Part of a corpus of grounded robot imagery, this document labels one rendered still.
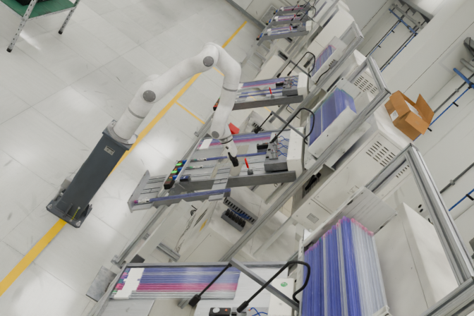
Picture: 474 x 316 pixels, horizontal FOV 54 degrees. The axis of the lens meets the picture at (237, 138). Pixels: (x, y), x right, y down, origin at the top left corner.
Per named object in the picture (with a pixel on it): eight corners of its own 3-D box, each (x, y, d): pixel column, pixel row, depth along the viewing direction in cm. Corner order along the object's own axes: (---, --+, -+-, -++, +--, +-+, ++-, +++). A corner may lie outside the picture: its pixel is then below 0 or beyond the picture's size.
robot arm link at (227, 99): (231, 95, 255) (221, 142, 269) (240, 86, 268) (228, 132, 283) (216, 90, 256) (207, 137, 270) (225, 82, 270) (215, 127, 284)
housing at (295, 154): (290, 182, 263) (286, 159, 258) (293, 147, 308) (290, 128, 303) (304, 180, 262) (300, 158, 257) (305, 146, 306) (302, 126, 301)
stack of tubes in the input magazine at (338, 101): (308, 147, 255) (342, 112, 245) (310, 116, 302) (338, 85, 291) (326, 161, 257) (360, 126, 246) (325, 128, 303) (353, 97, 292)
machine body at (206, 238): (154, 284, 305) (207, 225, 281) (183, 226, 369) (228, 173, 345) (233, 338, 313) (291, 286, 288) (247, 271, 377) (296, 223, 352)
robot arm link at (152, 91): (152, 98, 275) (147, 110, 261) (139, 82, 270) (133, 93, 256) (223, 56, 262) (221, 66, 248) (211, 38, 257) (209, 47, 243)
